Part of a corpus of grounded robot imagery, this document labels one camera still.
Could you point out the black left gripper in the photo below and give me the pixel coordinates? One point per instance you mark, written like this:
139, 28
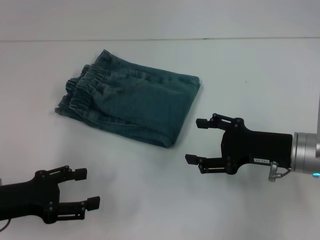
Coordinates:
27, 197

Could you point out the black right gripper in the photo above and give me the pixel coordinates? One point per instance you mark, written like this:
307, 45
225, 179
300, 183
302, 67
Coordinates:
260, 147

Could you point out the blue denim shorts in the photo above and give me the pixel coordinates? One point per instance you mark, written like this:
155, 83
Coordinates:
140, 105

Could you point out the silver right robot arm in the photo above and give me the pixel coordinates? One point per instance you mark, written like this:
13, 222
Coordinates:
303, 150

